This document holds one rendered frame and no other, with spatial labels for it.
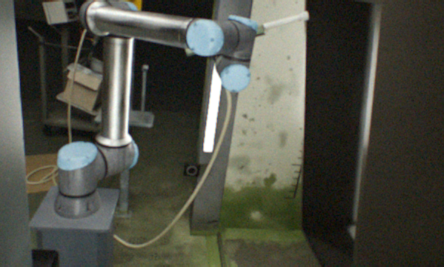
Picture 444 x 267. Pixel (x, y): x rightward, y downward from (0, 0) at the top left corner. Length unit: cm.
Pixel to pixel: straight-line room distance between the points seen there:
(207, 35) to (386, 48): 48
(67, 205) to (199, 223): 114
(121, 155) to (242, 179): 100
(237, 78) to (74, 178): 80
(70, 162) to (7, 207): 137
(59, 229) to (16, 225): 143
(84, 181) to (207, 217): 115
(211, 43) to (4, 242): 85
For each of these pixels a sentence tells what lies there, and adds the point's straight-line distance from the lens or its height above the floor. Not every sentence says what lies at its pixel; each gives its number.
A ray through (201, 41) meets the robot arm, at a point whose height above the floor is 146.
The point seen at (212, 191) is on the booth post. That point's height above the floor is 36.
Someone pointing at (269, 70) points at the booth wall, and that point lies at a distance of 218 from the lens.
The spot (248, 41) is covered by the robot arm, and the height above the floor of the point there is 146.
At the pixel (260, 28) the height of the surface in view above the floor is 147.
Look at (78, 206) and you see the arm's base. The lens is 164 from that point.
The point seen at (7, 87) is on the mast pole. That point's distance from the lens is 18.
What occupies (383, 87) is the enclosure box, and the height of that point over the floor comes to 139.
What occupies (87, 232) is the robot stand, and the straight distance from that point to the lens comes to 162.
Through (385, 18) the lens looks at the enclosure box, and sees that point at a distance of 109.
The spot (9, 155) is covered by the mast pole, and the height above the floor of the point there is 152.
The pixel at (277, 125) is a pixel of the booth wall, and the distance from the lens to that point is 230.
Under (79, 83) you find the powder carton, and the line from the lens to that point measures 369.
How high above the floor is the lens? 160
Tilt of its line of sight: 22 degrees down
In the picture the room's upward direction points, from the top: 8 degrees clockwise
